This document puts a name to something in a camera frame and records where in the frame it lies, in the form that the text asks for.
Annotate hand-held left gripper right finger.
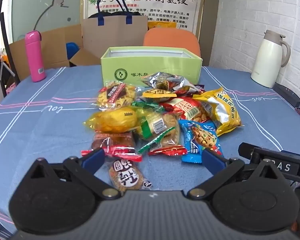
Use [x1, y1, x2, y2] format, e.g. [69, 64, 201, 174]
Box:
[187, 149, 283, 200]

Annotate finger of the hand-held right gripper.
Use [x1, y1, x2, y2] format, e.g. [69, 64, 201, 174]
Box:
[238, 142, 257, 165]

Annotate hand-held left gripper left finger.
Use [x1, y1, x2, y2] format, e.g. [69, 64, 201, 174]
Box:
[27, 148, 123, 200]

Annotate blue cookie snack packet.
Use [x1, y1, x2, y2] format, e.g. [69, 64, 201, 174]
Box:
[178, 119, 224, 165]

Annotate brown cracker packet white label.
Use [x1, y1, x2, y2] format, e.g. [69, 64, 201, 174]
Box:
[108, 158, 152, 190]

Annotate large yellow snack packet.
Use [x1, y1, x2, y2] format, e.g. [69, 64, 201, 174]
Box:
[193, 87, 242, 136]

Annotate silver foil snack packet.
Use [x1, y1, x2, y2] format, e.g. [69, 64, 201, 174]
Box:
[142, 72, 203, 96]

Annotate light green cardboard box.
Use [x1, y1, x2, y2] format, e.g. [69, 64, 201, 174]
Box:
[100, 46, 203, 87]

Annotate brown red snack packet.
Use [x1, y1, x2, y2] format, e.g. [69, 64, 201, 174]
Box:
[91, 131, 137, 153]

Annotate long red snack strip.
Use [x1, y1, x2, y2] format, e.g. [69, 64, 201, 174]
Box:
[81, 148, 143, 162]

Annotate yellow cake packet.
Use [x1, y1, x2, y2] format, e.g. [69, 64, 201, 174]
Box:
[83, 106, 138, 133]

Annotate small red snack packet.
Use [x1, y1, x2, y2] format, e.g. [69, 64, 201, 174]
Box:
[147, 145, 188, 157]

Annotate blue striped tablecloth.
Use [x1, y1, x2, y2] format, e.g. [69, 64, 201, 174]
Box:
[0, 65, 300, 240]

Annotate red white peanut packet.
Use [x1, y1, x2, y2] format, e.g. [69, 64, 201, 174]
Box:
[161, 96, 211, 123]

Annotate green snack stick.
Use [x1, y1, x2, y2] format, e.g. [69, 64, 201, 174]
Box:
[138, 135, 163, 155]

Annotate green label pastry packet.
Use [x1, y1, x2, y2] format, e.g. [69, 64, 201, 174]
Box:
[136, 112, 181, 146]

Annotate round waffle cookie packet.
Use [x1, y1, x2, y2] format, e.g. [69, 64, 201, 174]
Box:
[97, 81, 137, 111]

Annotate black bar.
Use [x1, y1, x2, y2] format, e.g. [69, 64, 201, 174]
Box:
[273, 83, 300, 108]

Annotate green candy wrapper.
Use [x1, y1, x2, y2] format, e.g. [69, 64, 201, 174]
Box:
[131, 99, 165, 113]

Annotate orange yellow chip packet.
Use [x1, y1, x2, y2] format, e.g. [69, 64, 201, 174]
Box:
[142, 88, 178, 103]

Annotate white thermos jug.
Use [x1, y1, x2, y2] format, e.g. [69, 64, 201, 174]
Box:
[251, 30, 291, 88]

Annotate blue cloth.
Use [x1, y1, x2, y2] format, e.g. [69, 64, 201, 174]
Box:
[66, 42, 80, 60]

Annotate pink insulated bottle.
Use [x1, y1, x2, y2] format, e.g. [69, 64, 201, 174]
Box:
[24, 30, 47, 83]

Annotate open cardboard box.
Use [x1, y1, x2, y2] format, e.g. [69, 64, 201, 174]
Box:
[9, 23, 102, 81]

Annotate orange chair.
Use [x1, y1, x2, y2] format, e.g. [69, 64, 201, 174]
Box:
[143, 28, 201, 57]

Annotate brown paper bag blue handles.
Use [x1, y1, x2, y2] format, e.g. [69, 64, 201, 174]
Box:
[81, 0, 148, 58]

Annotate black folding frame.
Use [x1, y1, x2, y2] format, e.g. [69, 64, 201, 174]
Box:
[0, 12, 17, 98]

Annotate printed wall poster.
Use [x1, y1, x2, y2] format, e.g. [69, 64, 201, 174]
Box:
[80, 0, 205, 36]

